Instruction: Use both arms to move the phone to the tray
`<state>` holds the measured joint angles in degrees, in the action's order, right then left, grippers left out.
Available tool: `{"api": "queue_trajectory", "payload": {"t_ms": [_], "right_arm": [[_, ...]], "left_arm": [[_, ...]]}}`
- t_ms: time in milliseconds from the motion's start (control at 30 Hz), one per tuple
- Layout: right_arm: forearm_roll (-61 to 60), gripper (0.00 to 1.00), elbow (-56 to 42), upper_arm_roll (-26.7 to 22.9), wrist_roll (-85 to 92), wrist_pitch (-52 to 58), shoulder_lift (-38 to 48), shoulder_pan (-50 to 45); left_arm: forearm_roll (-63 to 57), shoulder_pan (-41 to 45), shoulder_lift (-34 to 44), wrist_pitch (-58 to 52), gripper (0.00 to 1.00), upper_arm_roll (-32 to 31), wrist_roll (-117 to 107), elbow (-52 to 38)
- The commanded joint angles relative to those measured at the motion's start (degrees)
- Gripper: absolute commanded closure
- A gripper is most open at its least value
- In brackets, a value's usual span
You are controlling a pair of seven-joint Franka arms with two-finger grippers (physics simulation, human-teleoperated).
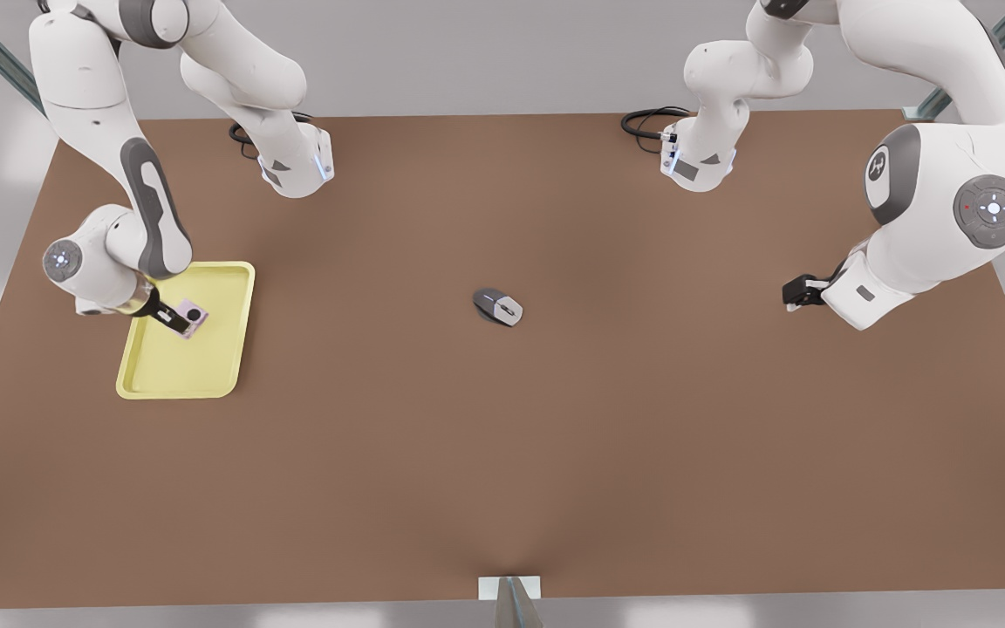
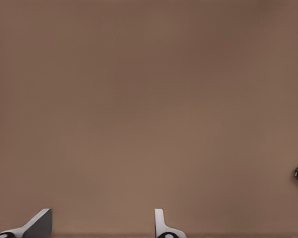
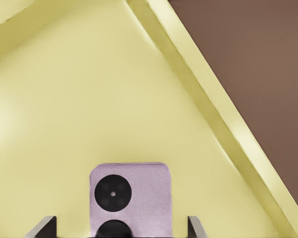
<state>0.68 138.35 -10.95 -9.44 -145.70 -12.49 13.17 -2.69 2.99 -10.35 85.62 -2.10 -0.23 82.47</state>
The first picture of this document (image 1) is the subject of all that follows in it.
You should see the small pink box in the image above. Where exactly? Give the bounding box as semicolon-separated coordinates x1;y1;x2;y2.
169;298;209;340

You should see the yellow plastic tray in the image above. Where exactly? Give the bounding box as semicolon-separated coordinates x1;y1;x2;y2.
115;261;256;400

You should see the grey computer mouse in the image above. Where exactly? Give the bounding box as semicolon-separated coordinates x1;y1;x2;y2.
472;287;523;328

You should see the black cable loop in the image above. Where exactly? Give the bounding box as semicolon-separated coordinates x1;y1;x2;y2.
229;112;315;160
620;106;694;156

